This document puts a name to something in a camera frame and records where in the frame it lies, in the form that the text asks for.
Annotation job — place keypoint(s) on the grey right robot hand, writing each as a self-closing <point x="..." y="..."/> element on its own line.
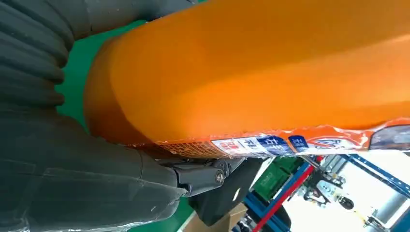
<point x="80" y="179"/>

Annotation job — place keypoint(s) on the cardboard box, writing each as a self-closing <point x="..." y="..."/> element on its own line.
<point x="221" y="222"/>

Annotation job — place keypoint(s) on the green plastic crate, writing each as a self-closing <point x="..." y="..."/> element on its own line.
<point x="270" y="184"/>
<point x="288" y="165"/>

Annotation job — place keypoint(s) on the red pole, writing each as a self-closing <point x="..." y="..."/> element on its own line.
<point x="285" y="195"/>

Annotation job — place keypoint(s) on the white humanoid robot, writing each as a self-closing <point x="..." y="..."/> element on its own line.
<point x="325" y="189"/>

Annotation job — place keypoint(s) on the blue metal rack frame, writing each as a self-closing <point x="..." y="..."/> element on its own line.
<point x="378" y="174"/>

